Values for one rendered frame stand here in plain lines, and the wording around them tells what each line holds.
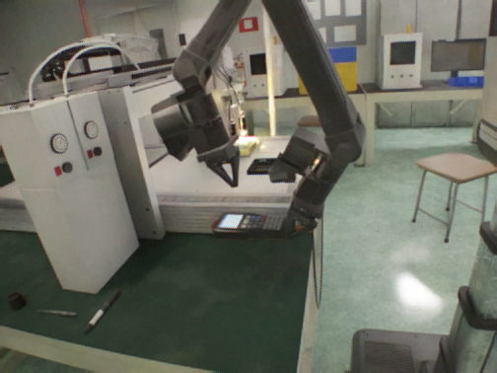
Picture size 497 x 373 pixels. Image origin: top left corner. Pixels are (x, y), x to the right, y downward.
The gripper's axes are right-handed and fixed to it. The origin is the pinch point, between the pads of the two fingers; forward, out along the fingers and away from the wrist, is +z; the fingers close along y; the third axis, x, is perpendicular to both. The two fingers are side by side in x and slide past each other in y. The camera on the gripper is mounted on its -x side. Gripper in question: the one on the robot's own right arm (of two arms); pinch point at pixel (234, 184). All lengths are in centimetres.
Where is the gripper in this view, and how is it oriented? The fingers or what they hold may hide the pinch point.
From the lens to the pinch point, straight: 69.4
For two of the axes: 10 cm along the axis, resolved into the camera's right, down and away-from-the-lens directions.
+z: 3.6, 8.8, 3.2
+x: 9.0, -2.3, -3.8
